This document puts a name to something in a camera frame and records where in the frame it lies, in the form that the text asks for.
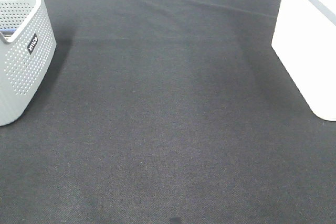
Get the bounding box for white plastic storage bin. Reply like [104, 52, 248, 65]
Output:
[271, 0, 335, 121]

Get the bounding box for black fabric table mat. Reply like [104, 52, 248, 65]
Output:
[1, 0, 335, 223]

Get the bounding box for grey perforated laundry basket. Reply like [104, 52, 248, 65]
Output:
[1, 0, 57, 126]

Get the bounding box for blue cloth inside basket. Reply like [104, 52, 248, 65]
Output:
[0, 28, 16, 37]

